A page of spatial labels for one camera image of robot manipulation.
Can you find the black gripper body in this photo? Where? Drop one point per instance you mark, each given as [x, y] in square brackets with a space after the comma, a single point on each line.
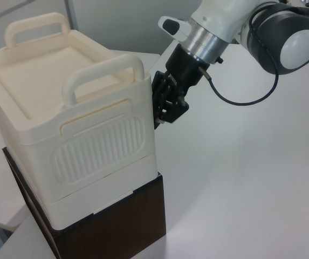
[184, 71]

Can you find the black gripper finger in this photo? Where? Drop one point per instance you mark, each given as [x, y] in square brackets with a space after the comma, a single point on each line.
[160, 94]
[177, 108]

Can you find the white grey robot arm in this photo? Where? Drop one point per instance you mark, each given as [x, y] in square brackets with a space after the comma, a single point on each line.
[219, 16]

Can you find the cream plastic cabinet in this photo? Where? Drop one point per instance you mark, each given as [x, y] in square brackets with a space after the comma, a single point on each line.
[62, 89]

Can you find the dark brown wooden box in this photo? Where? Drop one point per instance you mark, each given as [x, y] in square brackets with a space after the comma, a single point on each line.
[116, 229]

